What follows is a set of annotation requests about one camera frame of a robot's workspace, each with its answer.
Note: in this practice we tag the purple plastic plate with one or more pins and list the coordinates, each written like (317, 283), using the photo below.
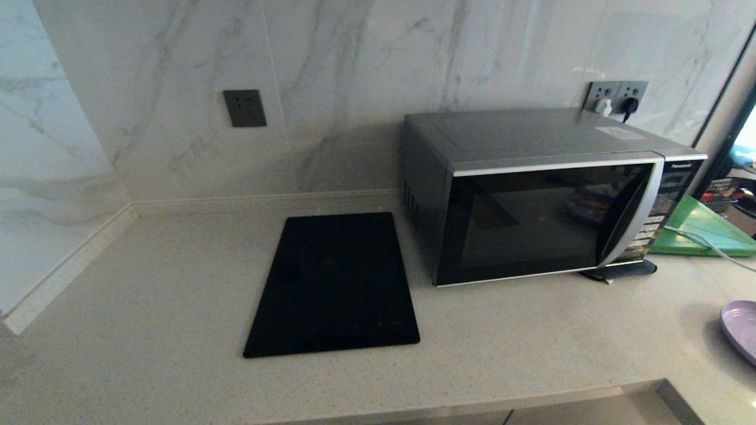
(743, 327)

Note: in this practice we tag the silver black microwave oven body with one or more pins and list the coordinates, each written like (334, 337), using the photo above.
(531, 136)

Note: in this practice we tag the black glass induction cooktop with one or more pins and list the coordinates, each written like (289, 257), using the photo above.
(336, 283)

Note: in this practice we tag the white power plug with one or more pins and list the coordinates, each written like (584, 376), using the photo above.
(603, 107)

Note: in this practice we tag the black rubber pad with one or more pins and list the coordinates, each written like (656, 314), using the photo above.
(632, 270)

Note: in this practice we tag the black power plug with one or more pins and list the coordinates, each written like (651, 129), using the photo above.
(630, 106)

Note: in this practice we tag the green plastic cutting board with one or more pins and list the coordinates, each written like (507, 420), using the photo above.
(703, 227)

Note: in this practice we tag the dark grey single wall socket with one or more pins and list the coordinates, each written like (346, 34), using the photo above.
(244, 108)

